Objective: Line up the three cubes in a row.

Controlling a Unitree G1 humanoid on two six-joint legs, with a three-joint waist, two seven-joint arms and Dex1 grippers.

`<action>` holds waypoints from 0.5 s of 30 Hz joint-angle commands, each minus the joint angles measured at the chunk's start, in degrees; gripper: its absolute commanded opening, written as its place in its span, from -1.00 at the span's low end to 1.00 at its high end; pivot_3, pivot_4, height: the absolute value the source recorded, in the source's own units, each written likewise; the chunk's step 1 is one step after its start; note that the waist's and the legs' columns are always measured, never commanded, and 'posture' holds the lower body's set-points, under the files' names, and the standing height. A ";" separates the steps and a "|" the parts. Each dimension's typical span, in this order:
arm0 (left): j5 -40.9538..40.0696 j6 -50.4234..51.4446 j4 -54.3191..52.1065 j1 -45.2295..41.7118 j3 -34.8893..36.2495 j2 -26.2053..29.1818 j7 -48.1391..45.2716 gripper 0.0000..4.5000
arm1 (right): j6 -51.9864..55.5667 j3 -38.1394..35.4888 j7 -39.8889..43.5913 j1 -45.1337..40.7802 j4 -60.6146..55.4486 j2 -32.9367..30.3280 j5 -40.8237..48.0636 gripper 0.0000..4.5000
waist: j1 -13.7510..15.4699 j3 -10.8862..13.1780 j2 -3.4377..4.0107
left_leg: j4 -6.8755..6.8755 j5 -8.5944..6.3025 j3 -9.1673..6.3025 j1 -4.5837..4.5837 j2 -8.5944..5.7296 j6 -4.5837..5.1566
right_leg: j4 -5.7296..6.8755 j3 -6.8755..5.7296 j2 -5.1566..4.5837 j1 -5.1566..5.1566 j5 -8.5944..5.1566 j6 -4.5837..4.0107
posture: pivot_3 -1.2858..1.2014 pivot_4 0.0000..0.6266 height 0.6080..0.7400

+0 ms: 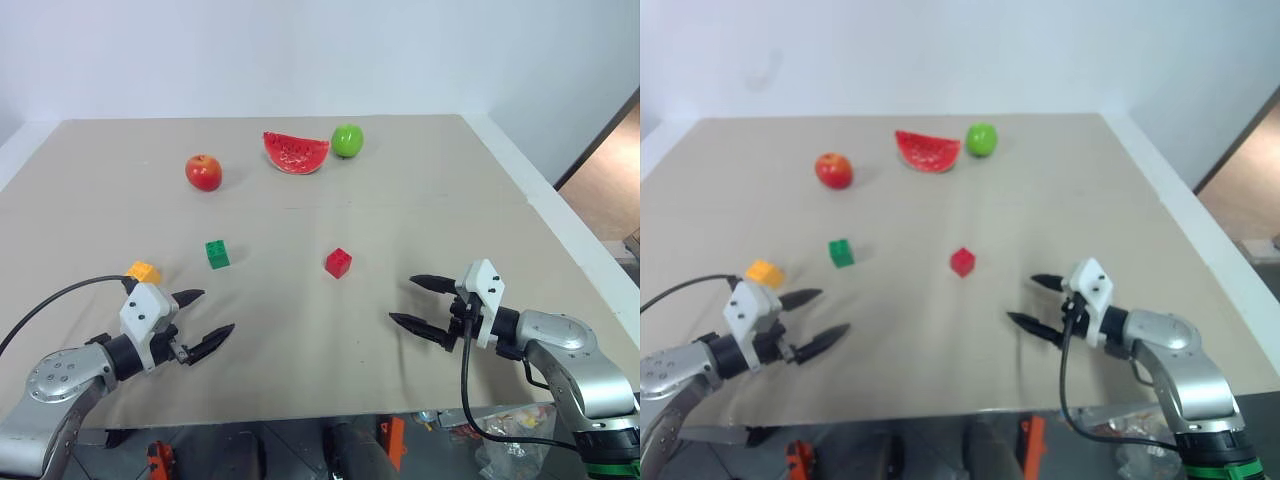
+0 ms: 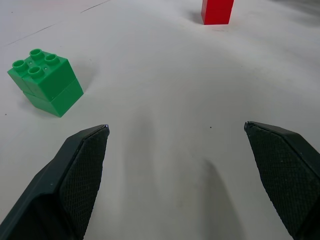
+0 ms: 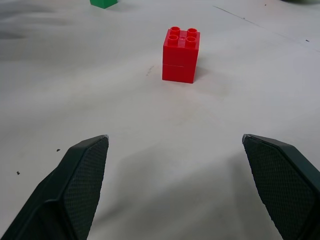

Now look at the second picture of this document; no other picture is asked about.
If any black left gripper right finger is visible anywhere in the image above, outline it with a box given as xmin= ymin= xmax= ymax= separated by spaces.
xmin=243 ymin=121 xmax=320 ymax=240

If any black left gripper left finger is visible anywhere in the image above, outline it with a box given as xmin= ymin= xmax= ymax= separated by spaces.
xmin=0 ymin=124 xmax=110 ymax=240

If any green toy brick stack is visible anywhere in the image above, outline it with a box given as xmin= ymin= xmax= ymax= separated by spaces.
xmin=6 ymin=48 xmax=84 ymax=118

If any red toy brick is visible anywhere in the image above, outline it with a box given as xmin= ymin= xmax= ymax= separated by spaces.
xmin=200 ymin=0 xmax=235 ymax=26

